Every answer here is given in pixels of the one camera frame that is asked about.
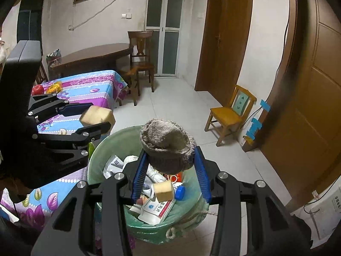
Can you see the white printed wrapper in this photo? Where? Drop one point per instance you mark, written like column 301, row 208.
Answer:
column 113, row 165

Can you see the yellow sponge block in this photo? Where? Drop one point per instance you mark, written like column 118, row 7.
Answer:
column 97, row 116
column 163, row 190

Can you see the white double wall switch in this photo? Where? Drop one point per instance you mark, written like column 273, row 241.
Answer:
column 126, row 15

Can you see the blue tape strip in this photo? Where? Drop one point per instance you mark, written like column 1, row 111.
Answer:
column 265, row 105
column 254, row 126

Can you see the grey brown knit hat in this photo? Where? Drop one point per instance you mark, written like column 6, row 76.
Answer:
column 166, row 144

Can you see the dark window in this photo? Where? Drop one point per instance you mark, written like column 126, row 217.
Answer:
column 29, row 16

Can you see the dark wooden table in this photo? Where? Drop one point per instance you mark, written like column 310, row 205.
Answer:
column 93, row 56

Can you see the small yellow wooden chair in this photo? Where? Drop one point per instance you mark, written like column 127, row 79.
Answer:
column 230, row 112

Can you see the striped floral tablecloth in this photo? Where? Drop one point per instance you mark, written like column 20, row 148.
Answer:
column 88, row 85

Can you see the blue bottle cap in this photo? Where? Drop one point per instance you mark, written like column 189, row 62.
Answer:
column 180, row 192

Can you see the dark high-back wooden chair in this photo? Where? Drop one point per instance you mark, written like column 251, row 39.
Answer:
column 141, row 56

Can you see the white glass door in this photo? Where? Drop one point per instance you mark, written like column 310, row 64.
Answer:
column 165, row 26

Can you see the dark wooden stool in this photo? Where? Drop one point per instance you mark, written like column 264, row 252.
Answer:
column 129, row 80

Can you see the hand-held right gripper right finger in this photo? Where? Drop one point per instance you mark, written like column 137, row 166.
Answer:
column 202, row 176

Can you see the white medicine box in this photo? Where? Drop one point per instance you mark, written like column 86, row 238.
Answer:
column 157, row 210

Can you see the dark basket with items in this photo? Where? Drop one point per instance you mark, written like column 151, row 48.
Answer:
column 53, row 56

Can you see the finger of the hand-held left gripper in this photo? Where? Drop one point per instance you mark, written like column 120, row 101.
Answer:
column 74, row 108
column 88, row 132

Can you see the green lined trash bin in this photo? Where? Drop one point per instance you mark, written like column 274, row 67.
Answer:
column 106, row 144

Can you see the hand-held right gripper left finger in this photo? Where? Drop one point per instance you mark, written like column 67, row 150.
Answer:
column 140, row 178

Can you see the yellow snack packet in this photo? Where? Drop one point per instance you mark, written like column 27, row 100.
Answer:
column 54, row 88

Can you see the red apple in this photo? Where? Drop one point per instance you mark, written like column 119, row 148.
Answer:
column 38, row 89

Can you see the brown panelled door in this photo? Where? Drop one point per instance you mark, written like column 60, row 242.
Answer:
column 314, row 85

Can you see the brown wooden door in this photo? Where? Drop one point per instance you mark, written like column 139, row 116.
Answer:
column 226, row 32

